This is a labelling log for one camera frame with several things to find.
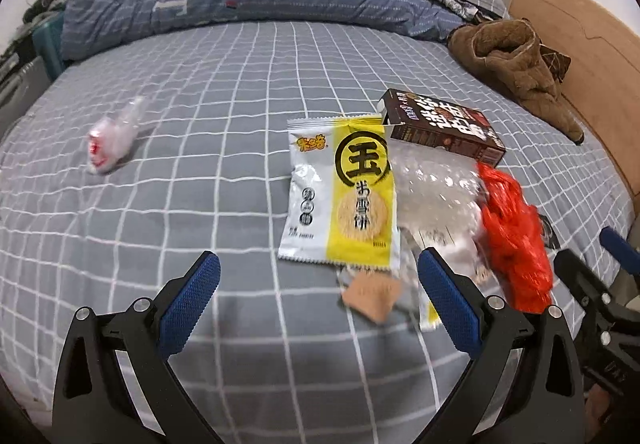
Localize brown plush garment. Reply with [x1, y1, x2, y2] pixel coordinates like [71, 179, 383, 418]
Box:
[447, 18, 586, 145]

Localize wooden headboard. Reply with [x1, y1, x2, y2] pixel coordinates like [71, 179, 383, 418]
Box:
[510, 0, 640, 205]

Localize grey case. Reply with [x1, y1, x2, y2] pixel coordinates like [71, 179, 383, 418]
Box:
[0, 51, 51, 125]

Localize yellow white snack packet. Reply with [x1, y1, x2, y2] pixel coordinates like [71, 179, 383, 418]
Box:
[277, 115, 399, 271]

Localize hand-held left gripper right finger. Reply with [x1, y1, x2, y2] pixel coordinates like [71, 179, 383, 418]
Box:
[417, 246, 586, 444]

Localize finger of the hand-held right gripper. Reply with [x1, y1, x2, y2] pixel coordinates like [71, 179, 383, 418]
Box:
[554, 249, 616, 319]
[599, 226, 640, 275]

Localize dark brown cardboard box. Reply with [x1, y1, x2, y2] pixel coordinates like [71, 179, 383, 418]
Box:
[376, 88, 507, 168]

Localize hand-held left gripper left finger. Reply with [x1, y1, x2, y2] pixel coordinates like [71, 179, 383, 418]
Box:
[52, 250, 223, 444]

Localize teal storage box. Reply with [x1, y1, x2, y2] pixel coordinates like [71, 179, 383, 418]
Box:
[32, 18, 68, 79]

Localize grey checked bed sheet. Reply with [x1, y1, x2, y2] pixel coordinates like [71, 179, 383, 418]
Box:
[0, 21, 636, 425]

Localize clear bubble wrap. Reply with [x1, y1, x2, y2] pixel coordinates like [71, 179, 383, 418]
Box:
[387, 144, 488, 285]

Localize clear plastic bag red print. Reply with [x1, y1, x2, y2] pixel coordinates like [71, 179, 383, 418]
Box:
[86, 96, 146, 175]

